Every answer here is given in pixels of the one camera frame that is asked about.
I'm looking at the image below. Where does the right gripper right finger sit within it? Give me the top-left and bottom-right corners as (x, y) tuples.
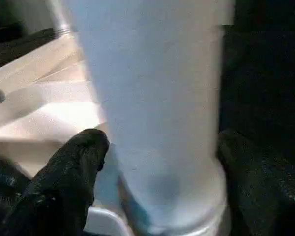
(216, 129), (295, 236)

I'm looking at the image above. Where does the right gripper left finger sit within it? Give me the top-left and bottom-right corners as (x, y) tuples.
(0, 129), (111, 236)

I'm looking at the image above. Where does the white plastic table top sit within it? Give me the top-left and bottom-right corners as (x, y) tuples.
(0, 32), (138, 236)

